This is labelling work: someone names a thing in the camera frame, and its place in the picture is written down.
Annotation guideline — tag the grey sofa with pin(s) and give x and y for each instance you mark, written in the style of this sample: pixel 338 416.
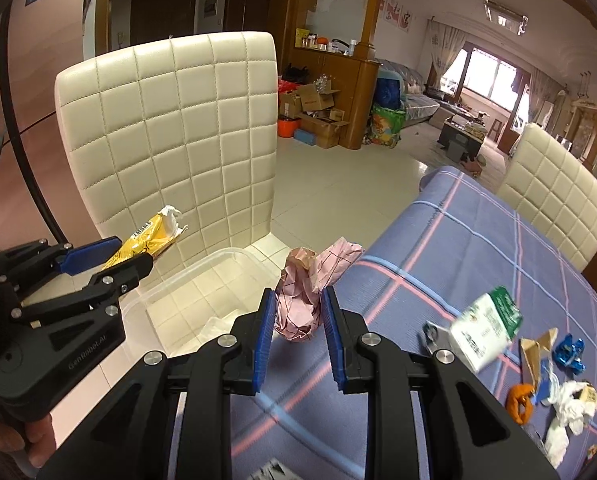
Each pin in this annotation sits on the grey sofa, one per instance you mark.
pixel 418 95

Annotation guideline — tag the white green milk carton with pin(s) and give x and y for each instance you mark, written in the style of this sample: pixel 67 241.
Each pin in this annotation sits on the white green milk carton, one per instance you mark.
pixel 483 330

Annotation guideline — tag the crumpled blue foil wrapper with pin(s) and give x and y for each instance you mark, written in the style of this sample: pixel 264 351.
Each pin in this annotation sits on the crumpled blue foil wrapper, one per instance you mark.
pixel 568 352

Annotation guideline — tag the pile of cardboard boxes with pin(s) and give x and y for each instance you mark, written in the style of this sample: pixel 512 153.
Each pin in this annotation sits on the pile of cardboard boxes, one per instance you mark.
pixel 318 110

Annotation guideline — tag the crumpled white tissue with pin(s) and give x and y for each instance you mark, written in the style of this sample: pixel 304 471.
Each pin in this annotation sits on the crumpled white tissue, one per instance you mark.
pixel 216 327
pixel 568 405

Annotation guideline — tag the pink paper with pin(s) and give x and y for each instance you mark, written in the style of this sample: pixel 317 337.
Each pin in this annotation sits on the pink paper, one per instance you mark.
pixel 298 285

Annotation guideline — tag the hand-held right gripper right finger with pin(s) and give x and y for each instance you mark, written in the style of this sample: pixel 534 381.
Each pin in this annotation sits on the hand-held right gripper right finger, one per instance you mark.
pixel 333 340

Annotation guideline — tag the colourful green shopping bag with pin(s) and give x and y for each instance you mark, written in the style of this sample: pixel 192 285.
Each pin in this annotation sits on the colourful green shopping bag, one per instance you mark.
pixel 387 127

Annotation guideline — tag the blue patterned bag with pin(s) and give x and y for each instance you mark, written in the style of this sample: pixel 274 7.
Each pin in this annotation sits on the blue patterned bag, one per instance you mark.
pixel 391 92

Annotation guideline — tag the orange bucket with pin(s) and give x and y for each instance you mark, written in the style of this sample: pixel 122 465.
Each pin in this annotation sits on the orange bucket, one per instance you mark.
pixel 288 127

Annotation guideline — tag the red bag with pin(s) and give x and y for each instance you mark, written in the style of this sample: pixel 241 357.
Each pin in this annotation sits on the red bag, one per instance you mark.
pixel 283 85

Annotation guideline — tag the dark coffee table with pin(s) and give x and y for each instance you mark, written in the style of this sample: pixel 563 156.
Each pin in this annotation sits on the dark coffee table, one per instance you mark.
pixel 461 135

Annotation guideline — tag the patterned curtain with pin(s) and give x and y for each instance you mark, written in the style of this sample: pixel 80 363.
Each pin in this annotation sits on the patterned curtain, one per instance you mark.
pixel 535 97
pixel 446 50

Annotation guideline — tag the black bag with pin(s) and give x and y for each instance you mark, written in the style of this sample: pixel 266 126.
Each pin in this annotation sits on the black bag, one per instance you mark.
pixel 296 72

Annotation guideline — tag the wooden pillar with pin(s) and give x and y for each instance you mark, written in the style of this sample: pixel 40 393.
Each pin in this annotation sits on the wooden pillar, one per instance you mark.
pixel 373 10

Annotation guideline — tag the wooden divider cabinet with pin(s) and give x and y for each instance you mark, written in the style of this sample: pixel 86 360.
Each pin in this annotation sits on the wooden divider cabinet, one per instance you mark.
pixel 348 95

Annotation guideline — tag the clear plastic container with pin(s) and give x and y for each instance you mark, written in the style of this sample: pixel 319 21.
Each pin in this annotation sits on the clear plastic container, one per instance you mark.
pixel 188 300

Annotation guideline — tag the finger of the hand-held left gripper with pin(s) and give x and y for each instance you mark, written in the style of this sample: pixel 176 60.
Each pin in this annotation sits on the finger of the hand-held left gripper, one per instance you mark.
pixel 88 255
pixel 123 275

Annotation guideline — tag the red wall pictures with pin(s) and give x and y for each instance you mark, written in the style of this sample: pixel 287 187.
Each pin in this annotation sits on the red wall pictures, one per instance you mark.
pixel 397 12

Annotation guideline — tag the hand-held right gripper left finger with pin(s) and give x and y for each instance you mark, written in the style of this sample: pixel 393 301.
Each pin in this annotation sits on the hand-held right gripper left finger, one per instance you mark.
pixel 263 340

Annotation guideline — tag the torn blue cardboard carton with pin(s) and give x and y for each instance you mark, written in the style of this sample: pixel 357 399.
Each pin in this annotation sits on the torn blue cardboard carton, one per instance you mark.
pixel 533 360

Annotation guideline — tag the grey printed packet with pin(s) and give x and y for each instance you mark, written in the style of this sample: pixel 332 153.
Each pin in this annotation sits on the grey printed packet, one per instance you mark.
pixel 273 472

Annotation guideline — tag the balcony window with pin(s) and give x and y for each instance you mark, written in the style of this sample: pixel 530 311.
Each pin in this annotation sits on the balcony window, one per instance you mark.
pixel 488 77

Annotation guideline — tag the cream quilted dining chair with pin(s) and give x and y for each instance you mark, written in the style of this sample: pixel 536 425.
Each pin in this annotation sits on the cream quilted dining chair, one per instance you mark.
pixel 178 135
pixel 553 185

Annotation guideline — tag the blue plaid tablecloth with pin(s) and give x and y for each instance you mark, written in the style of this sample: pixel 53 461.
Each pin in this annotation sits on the blue plaid tablecloth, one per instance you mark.
pixel 453 260

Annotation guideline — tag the ceiling light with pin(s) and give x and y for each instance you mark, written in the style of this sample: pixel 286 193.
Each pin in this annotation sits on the ceiling light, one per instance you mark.
pixel 503 15

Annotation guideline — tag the dark wooden door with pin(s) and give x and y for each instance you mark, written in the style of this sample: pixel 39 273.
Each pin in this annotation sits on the dark wooden door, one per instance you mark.
pixel 258 5
pixel 163 15

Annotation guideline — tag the yellow snack wrapper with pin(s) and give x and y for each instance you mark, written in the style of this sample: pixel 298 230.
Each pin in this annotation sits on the yellow snack wrapper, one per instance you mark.
pixel 143 237

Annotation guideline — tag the bottles and jars on cabinet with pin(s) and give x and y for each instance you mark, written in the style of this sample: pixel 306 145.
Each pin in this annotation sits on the bottles and jars on cabinet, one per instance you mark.
pixel 323 42

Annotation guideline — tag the orange peel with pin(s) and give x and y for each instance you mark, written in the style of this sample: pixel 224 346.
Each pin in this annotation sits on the orange peel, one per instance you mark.
pixel 520 402

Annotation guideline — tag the person's left hand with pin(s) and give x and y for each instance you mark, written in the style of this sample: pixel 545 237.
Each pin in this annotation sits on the person's left hand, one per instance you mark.
pixel 41 440

